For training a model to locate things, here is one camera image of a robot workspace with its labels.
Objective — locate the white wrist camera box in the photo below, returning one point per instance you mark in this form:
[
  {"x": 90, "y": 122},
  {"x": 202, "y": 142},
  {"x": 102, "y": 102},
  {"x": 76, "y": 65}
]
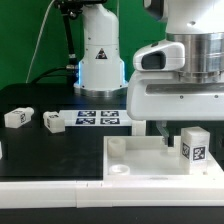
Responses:
[{"x": 160, "y": 56}]

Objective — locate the white marker plate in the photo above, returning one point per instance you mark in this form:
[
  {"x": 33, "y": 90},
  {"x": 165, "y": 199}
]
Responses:
[{"x": 95, "y": 117}]

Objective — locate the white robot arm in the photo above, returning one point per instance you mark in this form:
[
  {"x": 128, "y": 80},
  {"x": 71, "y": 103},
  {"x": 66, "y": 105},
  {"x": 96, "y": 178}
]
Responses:
[{"x": 179, "y": 73}]

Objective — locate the white part left edge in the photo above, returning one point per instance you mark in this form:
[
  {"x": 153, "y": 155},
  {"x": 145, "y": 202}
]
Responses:
[{"x": 1, "y": 153}]

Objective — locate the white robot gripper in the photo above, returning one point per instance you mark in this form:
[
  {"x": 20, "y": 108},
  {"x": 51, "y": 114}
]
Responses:
[{"x": 159, "y": 96}]

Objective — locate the white L-shaped fence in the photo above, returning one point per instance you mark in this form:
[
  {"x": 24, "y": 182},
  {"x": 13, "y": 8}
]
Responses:
[{"x": 112, "y": 193}]

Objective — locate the white square table top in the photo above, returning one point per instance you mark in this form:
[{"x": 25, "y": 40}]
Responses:
[{"x": 141, "y": 158}]

